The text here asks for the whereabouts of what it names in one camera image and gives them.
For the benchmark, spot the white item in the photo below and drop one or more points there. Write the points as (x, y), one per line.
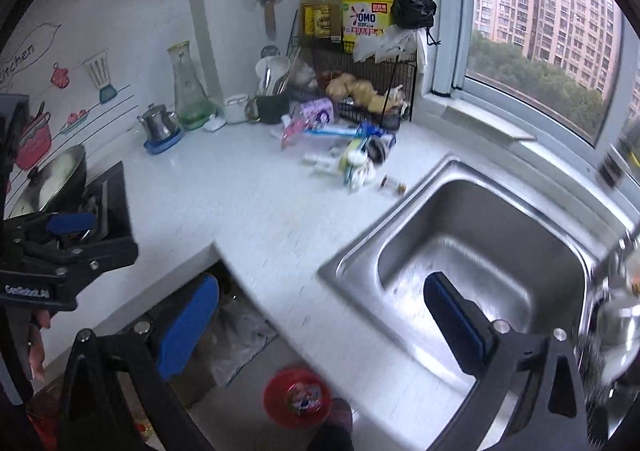
(321, 162)

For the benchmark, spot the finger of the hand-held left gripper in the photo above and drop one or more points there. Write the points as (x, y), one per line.
(107, 251)
(70, 223)

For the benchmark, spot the steel bowl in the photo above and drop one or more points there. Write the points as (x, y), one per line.
(620, 326)

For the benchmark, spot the window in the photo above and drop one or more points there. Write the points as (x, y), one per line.
(450, 6)

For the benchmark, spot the small white lid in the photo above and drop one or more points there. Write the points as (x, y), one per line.
(215, 125)

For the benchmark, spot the clear pink packet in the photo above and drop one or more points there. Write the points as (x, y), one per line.
(292, 132)

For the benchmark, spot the black gas stove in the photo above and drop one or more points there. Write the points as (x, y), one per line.
(112, 201)

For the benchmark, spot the green plate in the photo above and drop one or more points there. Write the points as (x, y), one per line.
(205, 118)

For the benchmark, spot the large white plastic bag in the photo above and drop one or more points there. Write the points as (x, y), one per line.
(240, 336)

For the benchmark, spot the yellow detergent bottle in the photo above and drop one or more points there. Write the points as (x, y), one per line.
(367, 16)

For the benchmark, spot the chrome faucet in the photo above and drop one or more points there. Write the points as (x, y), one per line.
(620, 251)

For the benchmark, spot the stainless steel kettle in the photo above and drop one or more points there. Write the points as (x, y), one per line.
(157, 123)

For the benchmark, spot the red plastic bin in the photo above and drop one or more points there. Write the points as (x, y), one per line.
(272, 398)

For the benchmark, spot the green white tube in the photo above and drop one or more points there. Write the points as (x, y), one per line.
(352, 161)

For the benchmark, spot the white ladle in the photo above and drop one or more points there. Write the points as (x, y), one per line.
(265, 70)

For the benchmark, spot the person's right pink slipper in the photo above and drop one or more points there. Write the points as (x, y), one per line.
(340, 412)

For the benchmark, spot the white ceramic jar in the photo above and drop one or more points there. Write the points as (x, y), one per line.
(235, 110)

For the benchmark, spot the green trees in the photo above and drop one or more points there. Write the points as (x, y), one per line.
(530, 76)

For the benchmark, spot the dark round item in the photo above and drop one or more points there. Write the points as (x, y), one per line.
(378, 149)

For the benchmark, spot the blue toothpaste tube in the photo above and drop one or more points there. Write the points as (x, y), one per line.
(340, 131)

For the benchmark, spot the person's right leg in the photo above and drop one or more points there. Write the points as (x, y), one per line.
(330, 438)

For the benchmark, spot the ginger root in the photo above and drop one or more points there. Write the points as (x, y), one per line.
(350, 87)

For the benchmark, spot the black utensil holder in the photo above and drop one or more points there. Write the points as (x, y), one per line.
(272, 110)

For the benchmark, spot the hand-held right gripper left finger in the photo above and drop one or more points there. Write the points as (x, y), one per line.
(187, 326)

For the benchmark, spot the thin white plastic bag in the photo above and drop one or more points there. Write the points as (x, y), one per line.
(385, 45)

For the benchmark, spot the blue saucer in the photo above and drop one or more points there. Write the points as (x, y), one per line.
(162, 145)

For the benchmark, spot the glass pitcher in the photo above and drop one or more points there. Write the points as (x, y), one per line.
(187, 86)

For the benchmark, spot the black frying pan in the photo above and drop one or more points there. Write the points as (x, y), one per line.
(50, 186)

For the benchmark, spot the kitchen wall sticker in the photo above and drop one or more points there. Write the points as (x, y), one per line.
(35, 141)

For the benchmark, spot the person's left hand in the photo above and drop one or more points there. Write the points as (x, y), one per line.
(37, 346)

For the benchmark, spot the black plastic bag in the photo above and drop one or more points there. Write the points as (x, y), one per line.
(412, 6)

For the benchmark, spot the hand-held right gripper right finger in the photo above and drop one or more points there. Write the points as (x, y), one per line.
(457, 326)

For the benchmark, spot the stainless steel sink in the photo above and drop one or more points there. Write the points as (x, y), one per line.
(475, 241)

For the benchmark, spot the glass pan lid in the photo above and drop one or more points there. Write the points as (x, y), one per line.
(55, 176)

